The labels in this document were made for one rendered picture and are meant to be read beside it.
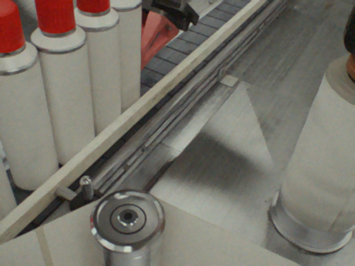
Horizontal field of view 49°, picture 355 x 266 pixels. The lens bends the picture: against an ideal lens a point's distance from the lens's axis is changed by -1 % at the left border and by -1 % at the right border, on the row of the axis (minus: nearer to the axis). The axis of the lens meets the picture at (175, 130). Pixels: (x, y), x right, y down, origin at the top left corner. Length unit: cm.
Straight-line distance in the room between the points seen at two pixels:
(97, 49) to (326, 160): 24
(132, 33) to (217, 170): 19
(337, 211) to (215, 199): 13
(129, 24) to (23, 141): 17
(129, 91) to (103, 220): 32
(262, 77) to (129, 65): 33
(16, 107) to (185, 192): 20
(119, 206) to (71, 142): 24
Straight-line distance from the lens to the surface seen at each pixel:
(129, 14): 45
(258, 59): 79
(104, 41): 41
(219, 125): 54
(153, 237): 19
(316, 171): 36
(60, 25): 37
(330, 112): 33
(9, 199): 41
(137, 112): 50
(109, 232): 20
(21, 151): 41
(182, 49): 69
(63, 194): 42
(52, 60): 38
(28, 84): 37
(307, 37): 92
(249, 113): 57
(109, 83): 45
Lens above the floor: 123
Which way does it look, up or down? 42 degrees down
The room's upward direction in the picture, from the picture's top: 6 degrees clockwise
